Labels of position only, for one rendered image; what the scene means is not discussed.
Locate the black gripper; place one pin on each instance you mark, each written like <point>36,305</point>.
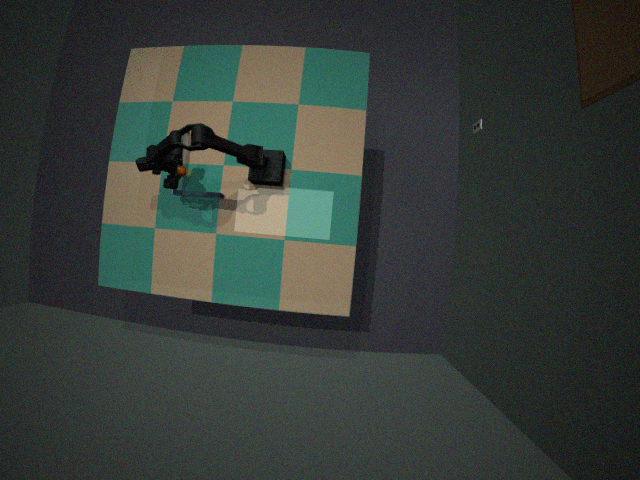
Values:
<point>171,181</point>

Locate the dark blue l-shaped wall trim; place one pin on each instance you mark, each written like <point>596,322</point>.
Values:
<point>192,193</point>

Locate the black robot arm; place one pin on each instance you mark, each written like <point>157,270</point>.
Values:
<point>202,138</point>

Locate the clear low wall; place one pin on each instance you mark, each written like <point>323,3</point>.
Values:
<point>184,152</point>

